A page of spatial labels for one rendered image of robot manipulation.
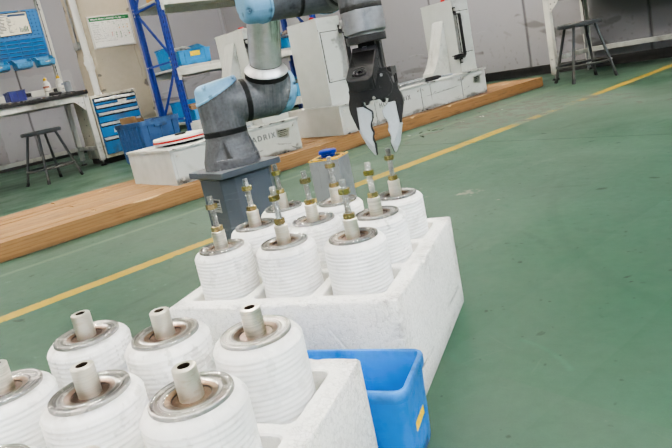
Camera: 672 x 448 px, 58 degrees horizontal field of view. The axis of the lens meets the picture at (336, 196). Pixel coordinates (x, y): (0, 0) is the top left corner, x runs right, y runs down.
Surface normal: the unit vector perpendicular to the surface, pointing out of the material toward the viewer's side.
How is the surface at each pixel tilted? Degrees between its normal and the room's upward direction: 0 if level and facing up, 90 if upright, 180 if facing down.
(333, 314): 90
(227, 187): 90
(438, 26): 69
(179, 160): 90
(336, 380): 0
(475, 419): 0
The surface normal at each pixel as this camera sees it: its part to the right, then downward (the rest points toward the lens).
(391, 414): -0.33, 0.30
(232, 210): -0.07, 0.22
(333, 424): 0.91, -0.11
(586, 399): -0.20, -0.96
